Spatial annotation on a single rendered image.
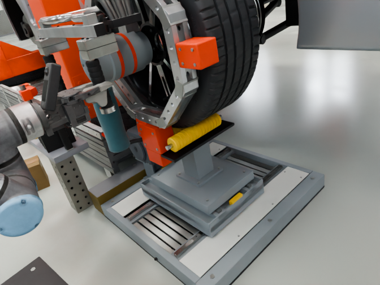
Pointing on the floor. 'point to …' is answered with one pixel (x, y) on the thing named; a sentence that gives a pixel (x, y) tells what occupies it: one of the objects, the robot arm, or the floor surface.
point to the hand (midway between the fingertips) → (104, 81)
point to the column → (73, 184)
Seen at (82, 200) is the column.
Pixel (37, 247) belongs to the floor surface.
